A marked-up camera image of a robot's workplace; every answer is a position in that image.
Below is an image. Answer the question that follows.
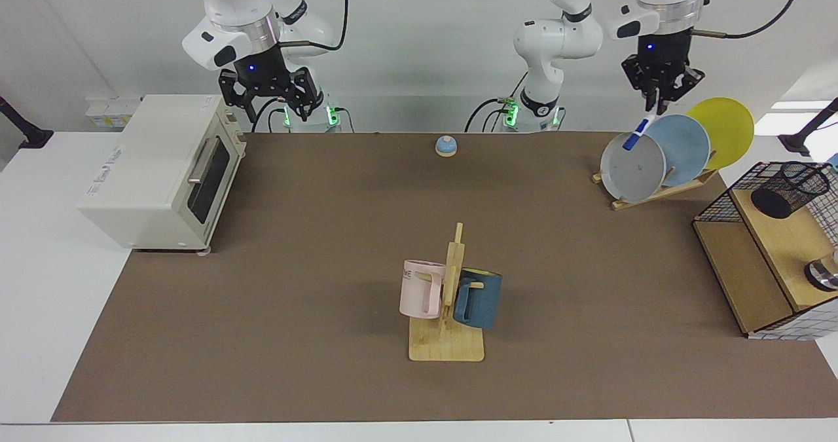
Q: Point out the wooden plate rack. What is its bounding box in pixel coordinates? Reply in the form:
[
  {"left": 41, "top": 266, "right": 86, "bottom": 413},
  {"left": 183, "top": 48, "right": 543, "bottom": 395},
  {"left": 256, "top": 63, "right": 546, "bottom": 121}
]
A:
[{"left": 592, "top": 151, "right": 720, "bottom": 211}]

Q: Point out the black mesh pen holder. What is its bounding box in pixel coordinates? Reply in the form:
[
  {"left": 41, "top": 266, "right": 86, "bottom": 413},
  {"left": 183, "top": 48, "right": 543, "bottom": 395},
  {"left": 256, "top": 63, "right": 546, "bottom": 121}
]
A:
[{"left": 750, "top": 161, "right": 832, "bottom": 219}]

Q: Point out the pink mug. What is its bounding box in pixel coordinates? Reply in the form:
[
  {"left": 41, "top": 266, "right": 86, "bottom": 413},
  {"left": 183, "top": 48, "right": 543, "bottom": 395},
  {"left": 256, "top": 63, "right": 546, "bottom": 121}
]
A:
[{"left": 399, "top": 259, "right": 446, "bottom": 320}]

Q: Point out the black base cable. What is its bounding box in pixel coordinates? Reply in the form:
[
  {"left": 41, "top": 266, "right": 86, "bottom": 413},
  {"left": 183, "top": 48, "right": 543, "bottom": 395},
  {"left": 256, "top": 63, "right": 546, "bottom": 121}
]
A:
[
  {"left": 465, "top": 69, "right": 528, "bottom": 133},
  {"left": 251, "top": 97, "right": 286, "bottom": 133}
]

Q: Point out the pale toaster oven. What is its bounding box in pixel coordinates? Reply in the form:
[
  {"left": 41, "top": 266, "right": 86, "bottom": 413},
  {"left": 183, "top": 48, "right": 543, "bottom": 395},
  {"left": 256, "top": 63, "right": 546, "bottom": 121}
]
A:
[{"left": 77, "top": 94, "right": 247, "bottom": 253}]

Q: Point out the wooden cup stand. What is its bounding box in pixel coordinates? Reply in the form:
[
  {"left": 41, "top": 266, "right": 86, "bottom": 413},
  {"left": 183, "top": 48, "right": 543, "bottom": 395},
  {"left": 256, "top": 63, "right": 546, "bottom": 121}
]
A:
[{"left": 409, "top": 223, "right": 485, "bottom": 362}]

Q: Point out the light blue plate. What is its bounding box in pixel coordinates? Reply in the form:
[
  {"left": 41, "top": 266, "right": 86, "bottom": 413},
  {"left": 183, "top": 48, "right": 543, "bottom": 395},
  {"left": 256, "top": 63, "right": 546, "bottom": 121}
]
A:
[{"left": 645, "top": 114, "right": 711, "bottom": 187}]

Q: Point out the wire basket with wooden floor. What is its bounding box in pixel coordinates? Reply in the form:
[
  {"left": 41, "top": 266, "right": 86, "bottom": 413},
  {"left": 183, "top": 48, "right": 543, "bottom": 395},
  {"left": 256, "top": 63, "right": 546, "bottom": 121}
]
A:
[{"left": 692, "top": 161, "right": 838, "bottom": 341}]

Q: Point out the white wall socket strip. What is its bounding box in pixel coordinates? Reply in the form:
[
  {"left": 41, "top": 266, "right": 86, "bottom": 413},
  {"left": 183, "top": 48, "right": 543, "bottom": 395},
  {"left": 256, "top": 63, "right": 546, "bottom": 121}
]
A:
[{"left": 85, "top": 96, "right": 143, "bottom": 130}]

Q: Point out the teal mug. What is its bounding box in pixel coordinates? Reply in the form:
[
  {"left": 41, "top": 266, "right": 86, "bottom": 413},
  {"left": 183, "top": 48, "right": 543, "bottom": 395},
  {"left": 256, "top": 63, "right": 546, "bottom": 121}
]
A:
[{"left": 453, "top": 268, "right": 503, "bottom": 330}]

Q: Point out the brown table cloth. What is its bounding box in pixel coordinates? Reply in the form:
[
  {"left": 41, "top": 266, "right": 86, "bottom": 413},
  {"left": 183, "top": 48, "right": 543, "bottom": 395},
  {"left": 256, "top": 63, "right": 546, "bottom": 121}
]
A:
[{"left": 51, "top": 132, "right": 838, "bottom": 423}]

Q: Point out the grey plate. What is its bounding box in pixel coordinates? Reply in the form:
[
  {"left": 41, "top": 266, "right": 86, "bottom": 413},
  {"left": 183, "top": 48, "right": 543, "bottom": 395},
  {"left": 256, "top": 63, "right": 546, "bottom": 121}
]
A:
[{"left": 600, "top": 132, "right": 667, "bottom": 204}]

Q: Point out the yellow plate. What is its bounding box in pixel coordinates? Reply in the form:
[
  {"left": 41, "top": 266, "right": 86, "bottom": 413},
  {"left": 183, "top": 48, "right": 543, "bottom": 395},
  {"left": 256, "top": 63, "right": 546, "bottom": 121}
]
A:
[{"left": 686, "top": 97, "right": 755, "bottom": 170}]

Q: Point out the blue and white marker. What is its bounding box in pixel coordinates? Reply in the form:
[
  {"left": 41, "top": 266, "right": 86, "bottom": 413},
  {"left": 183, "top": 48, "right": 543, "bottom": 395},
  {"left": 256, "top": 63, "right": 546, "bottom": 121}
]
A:
[{"left": 622, "top": 105, "right": 657, "bottom": 151}]

